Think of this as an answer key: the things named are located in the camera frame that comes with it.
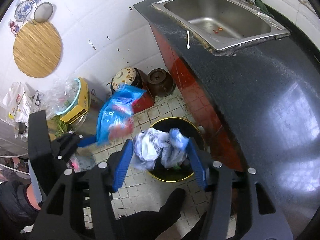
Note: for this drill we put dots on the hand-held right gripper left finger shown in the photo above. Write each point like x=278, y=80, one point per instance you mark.
x=122, y=165

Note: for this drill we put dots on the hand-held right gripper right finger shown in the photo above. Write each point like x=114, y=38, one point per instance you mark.
x=197, y=165

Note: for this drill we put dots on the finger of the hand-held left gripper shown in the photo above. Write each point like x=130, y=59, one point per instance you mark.
x=86, y=141

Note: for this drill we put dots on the white blue plastic bag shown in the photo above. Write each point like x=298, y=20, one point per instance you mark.
x=155, y=147

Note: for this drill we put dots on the blue snack packet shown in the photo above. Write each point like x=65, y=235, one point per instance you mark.
x=112, y=115

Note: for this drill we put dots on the black trash bin gold rim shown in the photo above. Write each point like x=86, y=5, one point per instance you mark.
x=162, y=127

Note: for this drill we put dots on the person's left forearm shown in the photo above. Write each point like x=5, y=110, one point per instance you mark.
x=12, y=202

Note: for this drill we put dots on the person's left hand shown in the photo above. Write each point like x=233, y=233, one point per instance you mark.
x=33, y=197

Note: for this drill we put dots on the crumpled grey plastic bag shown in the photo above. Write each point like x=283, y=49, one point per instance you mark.
x=82, y=162

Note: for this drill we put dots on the green leafy vegetable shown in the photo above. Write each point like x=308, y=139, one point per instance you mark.
x=62, y=127

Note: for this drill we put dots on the steel pot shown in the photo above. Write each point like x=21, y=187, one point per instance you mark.
x=92, y=115

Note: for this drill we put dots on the yellow cardboard box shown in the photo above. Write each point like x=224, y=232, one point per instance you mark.
x=77, y=110

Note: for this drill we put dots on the white printed plastic bag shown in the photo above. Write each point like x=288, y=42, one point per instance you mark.
x=20, y=102

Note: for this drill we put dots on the clear plastic bag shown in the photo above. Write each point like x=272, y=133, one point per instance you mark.
x=57, y=97

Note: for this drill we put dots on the teal plastic basin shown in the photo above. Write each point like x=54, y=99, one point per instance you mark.
x=80, y=86

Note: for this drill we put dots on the person's black shoe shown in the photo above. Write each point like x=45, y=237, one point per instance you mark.
x=155, y=217

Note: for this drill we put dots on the red floor mat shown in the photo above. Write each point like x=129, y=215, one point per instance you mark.
x=143, y=102

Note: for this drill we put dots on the floral ceramic pot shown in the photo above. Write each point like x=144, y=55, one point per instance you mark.
x=125, y=77

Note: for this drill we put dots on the round bamboo mat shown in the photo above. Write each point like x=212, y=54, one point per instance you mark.
x=37, y=48

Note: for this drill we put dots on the brown clay jar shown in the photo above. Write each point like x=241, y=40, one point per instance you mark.
x=160, y=83

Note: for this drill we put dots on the metal mesh strainer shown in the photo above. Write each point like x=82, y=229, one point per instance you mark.
x=43, y=12

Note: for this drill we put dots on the white cotton swab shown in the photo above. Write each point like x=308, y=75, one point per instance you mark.
x=188, y=40

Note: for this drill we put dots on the stainless steel sink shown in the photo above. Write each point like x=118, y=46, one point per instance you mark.
x=225, y=15

